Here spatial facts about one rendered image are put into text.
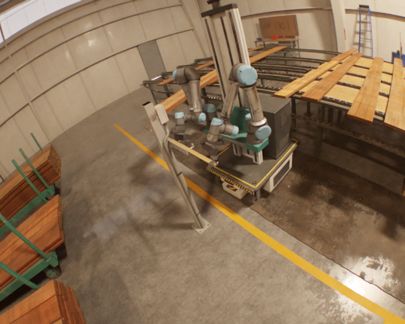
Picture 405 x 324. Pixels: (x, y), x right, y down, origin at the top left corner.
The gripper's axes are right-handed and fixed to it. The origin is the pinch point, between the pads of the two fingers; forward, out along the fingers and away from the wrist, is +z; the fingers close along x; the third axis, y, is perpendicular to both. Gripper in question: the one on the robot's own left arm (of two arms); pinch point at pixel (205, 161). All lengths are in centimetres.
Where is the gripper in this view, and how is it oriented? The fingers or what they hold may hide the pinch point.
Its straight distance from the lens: 134.8
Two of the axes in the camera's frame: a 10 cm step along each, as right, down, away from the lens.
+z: -2.6, 8.9, 3.6
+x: 5.0, 4.5, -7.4
